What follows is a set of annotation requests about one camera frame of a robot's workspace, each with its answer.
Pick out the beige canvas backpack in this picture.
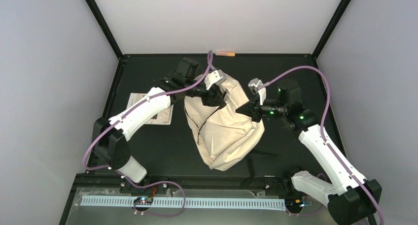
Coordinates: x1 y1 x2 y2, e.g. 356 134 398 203
184 75 265 171

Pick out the orange highlighter pen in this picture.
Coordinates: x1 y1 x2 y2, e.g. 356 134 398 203
215 51 236 57

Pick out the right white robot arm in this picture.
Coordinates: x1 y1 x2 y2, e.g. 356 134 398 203
236 78 382 225

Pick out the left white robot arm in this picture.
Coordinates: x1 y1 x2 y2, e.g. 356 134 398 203
89 58 226 183

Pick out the white coffee cover book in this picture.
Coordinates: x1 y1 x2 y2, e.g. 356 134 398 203
126 93 173 125

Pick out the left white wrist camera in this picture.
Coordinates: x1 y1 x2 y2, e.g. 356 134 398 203
204 69 226 90

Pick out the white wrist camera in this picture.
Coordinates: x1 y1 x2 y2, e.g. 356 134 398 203
204 69 226 90
248 78 267 106

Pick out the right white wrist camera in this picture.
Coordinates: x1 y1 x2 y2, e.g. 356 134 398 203
248 78 267 106

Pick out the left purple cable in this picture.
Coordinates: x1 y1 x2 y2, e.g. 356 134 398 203
81 50 214 217

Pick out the purple cable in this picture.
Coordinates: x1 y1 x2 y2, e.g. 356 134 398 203
81 50 214 217
258 65 386 225

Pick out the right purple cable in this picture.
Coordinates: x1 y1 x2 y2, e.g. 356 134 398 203
258 65 386 225

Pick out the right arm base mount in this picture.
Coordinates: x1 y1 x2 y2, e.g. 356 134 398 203
264 176 308 199

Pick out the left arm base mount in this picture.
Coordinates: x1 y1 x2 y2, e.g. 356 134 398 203
119 175 169 196

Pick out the black frame post right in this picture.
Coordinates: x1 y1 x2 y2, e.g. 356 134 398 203
312 0 352 60

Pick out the black frame post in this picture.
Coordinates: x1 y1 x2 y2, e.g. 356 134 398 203
85 0 123 59
312 0 352 60

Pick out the light blue slotted cable duct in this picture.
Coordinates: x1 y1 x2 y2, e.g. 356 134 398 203
78 195 286 211

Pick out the black frame post left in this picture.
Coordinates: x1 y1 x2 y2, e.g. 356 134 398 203
85 0 123 59

